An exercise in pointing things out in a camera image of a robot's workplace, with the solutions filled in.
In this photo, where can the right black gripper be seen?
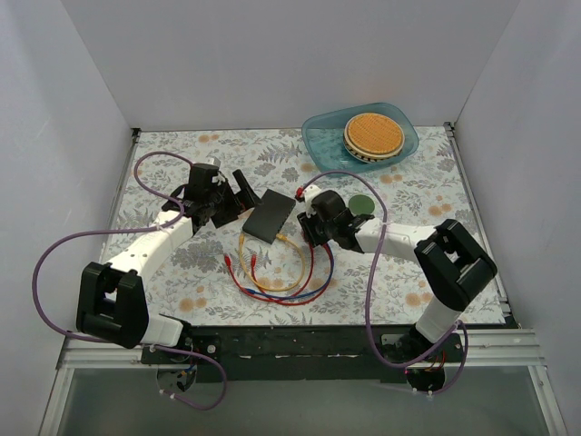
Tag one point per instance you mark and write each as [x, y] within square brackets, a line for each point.
[308, 227]

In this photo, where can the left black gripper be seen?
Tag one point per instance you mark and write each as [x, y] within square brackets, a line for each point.
[231, 205]

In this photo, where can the black network switch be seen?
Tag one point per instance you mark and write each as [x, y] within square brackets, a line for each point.
[267, 219]

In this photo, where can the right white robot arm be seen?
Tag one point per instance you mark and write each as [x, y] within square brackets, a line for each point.
[455, 265]

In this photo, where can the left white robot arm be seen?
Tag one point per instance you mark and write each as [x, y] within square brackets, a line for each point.
[112, 303]

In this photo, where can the floral table mat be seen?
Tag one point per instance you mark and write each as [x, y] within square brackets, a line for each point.
[202, 283]

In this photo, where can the teal plastic container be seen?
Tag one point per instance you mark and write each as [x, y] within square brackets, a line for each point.
[323, 138]

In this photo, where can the woven round coasters stack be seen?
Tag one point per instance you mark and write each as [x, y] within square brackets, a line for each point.
[371, 137]

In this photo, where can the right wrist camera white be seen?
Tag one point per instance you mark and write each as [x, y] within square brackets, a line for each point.
[307, 196]

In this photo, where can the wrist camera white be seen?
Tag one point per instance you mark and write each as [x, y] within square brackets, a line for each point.
[217, 177]
[307, 196]

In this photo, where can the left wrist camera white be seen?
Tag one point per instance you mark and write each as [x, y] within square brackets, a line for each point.
[217, 177]

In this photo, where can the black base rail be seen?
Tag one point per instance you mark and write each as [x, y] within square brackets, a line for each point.
[292, 353]

